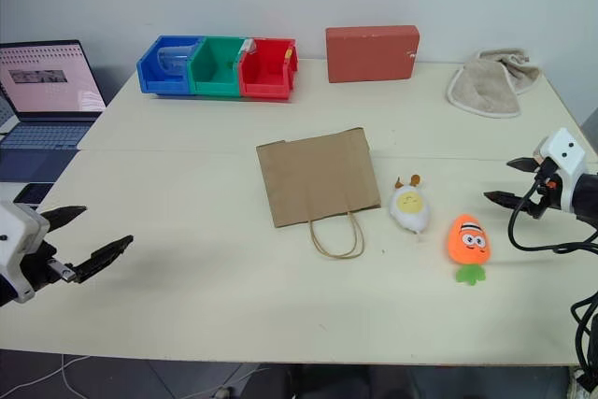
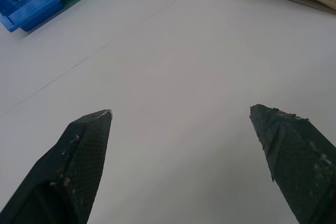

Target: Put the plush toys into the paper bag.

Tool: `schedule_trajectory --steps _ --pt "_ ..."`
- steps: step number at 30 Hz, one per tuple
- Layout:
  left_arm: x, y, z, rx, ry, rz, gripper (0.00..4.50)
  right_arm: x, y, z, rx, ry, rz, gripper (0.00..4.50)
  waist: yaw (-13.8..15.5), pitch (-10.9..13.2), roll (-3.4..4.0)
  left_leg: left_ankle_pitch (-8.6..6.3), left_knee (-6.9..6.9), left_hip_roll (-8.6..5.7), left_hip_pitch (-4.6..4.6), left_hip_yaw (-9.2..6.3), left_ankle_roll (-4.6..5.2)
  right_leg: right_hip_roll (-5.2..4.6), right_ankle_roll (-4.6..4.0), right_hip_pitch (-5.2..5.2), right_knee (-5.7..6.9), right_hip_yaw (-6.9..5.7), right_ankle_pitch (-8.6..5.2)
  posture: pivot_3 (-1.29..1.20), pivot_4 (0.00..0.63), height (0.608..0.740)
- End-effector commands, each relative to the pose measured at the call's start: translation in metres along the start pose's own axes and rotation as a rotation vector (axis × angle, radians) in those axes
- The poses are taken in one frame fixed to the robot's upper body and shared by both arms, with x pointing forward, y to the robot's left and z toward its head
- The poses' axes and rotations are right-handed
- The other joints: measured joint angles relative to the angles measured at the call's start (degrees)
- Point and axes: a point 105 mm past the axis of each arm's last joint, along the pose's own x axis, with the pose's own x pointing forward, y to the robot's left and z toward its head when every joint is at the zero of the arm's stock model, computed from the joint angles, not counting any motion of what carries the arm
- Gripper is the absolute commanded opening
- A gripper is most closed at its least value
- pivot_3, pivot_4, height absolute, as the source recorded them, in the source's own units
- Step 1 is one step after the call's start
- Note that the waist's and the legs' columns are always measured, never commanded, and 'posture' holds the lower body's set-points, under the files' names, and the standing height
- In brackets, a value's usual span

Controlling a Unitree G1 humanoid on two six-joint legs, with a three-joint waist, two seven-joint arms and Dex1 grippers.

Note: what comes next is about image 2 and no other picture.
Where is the blue plastic storage bin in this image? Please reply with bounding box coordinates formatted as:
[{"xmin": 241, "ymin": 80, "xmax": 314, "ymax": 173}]
[{"xmin": 0, "ymin": 0, "xmax": 69, "ymax": 33}]

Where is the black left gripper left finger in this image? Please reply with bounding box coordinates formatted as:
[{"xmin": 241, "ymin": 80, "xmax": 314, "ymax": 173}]
[{"xmin": 0, "ymin": 109, "xmax": 114, "ymax": 224}]

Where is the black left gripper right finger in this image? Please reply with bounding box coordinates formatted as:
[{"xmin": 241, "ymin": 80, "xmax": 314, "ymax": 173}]
[{"xmin": 249, "ymin": 103, "xmax": 336, "ymax": 224}]

